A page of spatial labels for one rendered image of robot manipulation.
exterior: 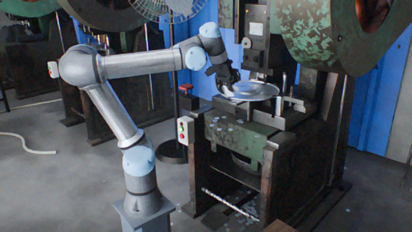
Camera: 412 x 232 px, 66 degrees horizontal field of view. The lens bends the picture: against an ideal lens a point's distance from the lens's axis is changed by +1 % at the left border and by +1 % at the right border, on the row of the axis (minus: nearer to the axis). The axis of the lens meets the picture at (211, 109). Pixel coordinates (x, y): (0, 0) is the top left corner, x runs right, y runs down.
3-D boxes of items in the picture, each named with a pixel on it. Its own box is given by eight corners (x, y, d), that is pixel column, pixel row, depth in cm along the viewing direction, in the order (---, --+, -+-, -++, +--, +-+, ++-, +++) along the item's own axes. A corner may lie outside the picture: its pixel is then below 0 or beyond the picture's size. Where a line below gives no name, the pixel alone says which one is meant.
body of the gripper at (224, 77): (232, 91, 130) (224, 67, 122) (216, 86, 135) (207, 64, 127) (241, 79, 133) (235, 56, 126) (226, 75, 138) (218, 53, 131)
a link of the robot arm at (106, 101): (133, 179, 127) (50, 59, 104) (133, 160, 140) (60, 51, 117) (160, 166, 127) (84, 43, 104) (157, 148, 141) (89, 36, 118)
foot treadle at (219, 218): (214, 239, 153) (214, 230, 151) (199, 228, 159) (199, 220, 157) (280, 185, 192) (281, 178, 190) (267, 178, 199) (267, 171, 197)
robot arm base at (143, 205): (135, 223, 115) (132, 201, 112) (118, 202, 126) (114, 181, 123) (170, 206, 124) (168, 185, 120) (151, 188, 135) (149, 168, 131)
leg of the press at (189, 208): (194, 220, 181) (187, 66, 147) (181, 210, 189) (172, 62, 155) (281, 158, 243) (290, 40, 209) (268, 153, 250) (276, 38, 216)
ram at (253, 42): (262, 70, 142) (265, 1, 131) (236, 65, 152) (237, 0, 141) (282, 64, 154) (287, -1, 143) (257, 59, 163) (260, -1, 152)
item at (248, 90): (254, 106, 132) (254, 104, 132) (205, 91, 151) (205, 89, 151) (290, 89, 152) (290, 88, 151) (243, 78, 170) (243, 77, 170)
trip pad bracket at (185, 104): (192, 132, 169) (191, 97, 162) (180, 126, 175) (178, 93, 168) (200, 128, 173) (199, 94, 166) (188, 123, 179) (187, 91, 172)
